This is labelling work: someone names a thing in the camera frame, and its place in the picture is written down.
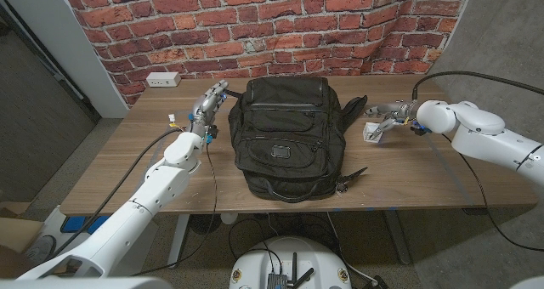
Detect black backpack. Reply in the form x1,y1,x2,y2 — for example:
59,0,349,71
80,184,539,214
220,75,369,204

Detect grey table leg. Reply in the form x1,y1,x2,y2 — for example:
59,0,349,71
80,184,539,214
384,210,412,265

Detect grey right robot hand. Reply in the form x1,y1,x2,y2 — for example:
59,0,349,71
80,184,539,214
364,99,422,142

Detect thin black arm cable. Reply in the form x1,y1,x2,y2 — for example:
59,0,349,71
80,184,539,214
131,143,218,277
441,133,544,252

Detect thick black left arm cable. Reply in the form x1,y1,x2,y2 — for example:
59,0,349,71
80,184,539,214
48,127,184,260

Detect blue item on floor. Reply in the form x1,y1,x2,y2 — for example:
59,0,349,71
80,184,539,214
60,215,110,235

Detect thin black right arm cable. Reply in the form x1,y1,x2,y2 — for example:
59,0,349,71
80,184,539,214
441,133,544,252

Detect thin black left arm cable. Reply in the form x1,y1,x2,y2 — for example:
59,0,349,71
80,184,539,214
131,143,218,277

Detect cardboard box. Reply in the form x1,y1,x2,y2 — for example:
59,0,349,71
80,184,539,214
0,201,46,254

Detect white table leg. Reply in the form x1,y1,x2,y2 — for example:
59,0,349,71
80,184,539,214
167,213,191,269

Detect white packet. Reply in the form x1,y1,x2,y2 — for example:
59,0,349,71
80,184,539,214
362,122,384,145

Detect black floor cable loop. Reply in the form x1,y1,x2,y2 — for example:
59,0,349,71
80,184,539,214
228,214,341,264

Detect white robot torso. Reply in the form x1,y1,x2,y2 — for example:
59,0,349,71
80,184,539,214
229,236,353,289

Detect black antenna device on torso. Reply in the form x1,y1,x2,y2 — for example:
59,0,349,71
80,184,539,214
266,252,315,289

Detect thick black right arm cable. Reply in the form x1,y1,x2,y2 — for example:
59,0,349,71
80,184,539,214
411,71,544,102

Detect white power outlet box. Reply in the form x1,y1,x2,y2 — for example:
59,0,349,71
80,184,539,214
145,71,182,88

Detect red brick printed backdrop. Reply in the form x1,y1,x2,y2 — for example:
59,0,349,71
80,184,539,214
58,0,476,107

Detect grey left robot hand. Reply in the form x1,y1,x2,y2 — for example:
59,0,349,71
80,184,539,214
186,79,230,140

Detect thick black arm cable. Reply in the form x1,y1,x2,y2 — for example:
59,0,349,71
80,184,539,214
411,71,544,102
48,127,184,260

